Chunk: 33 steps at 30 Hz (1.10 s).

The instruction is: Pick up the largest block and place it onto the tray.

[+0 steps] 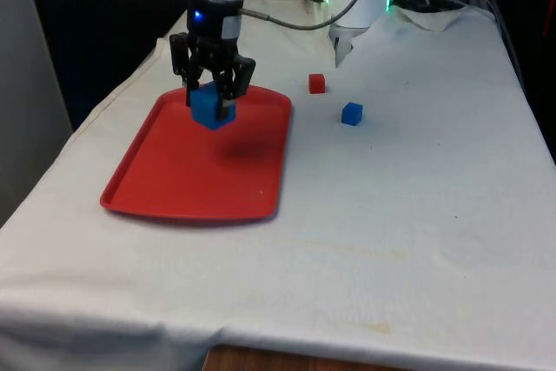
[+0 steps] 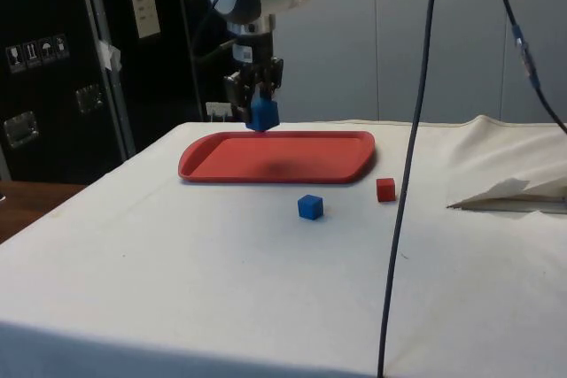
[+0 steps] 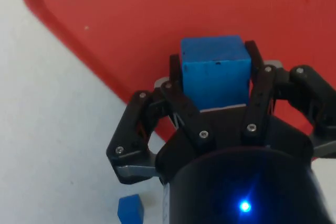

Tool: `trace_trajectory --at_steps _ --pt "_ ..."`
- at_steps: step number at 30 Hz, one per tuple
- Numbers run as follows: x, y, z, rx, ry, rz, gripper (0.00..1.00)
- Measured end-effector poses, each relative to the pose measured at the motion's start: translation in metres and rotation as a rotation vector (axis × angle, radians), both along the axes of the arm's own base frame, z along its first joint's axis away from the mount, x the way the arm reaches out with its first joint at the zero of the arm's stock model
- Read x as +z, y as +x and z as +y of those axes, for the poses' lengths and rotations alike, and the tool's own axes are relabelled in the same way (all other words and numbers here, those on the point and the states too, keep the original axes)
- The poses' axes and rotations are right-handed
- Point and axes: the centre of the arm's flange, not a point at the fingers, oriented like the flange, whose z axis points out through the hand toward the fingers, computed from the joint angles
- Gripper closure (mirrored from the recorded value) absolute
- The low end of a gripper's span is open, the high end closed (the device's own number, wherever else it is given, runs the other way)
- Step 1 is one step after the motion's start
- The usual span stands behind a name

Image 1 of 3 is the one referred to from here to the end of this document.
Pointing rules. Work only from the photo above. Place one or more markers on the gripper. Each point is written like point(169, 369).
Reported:
point(208, 19)

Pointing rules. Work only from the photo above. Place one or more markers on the large blue cube block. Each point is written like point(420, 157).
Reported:
point(204, 106)

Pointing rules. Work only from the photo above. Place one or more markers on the small red cube block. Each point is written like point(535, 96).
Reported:
point(316, 83)

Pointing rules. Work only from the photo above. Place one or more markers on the red tray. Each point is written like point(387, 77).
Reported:
point(191, 171)

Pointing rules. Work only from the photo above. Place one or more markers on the small blue cube block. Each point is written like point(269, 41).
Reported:
point(351, 113)

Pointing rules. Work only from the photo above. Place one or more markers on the pale locker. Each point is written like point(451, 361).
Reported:
point(26, 84)

